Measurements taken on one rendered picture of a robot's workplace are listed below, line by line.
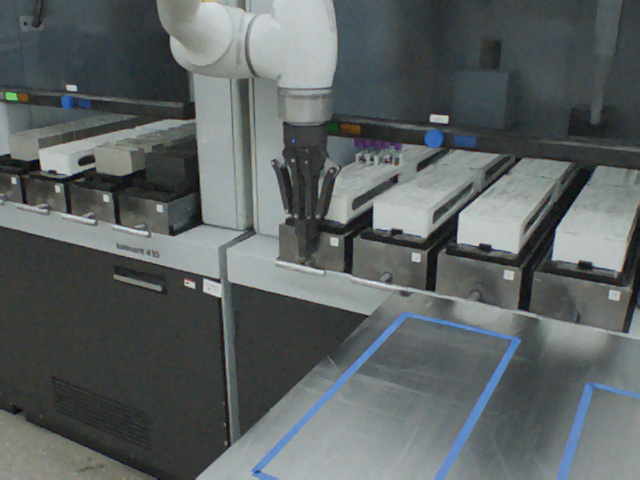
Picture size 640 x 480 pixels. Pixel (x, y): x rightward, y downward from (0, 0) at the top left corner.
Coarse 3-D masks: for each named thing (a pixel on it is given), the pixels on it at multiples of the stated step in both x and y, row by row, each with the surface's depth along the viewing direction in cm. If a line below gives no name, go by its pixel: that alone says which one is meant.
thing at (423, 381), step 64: (384, 320) 82; (448, 320) 82; (512, 320) 82; (320, 384) 68; (384, 384) 68; (448, 384) 68; (512, 384) 68; (576, 384) 68; (256, 448) 59; (320, 448) 59; (384, 448) 59; (448, 448) 59; (512, 448) 58; (576, 448) 58
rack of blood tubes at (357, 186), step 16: (352, 176) 130; (368, 176) 129; (384, 176) 130; (320, 192) 119; (336, 192) 120; (352, 192) 119; (368, 192) 138; (384, 192) 132; (336, 208) 118; (352, 208) 129
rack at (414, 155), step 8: (408, 144) 158; (408, 152) 149; (416, 152) 149; (424, 152) 149; (432, 152) 152; (440, 152) 166; (448, 152) 165; (408, 160) 142; (416, 160) 144; (424, 160) 159; (432, 160) 158; (408, 168) 143; (416, 168) 145; (424, 168) 150; (408, 176) 143
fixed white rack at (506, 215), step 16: (512, 176) 129; (496, 192) 119; (512, 192) 119; (528, 192) 119; (544, 192) 118; (480, 208) 110; (496, 208) 110; (512, 208) 110; (528, 208) 111; (544, 208) 122; (464, 224) 107; (480, 224) 105; (496, 224) 104; (512, 224) 103; (528, 224) 119; (464, 240) 107; (480, 240) 106; (496, 240) 105; (512, 240) 103
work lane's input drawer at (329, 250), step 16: (288, 224) 120; (320, 224) 117; (336, 224) 117; (352, 224) 119; (368, 224) 123; (288, 240) 121; (320, 240) 117; (336, 240) 115; (352, 240) 118; (288, 256) 122; (320, 256) 118; (336, 256) 116; (304, 272) 115; (320, 272) 114
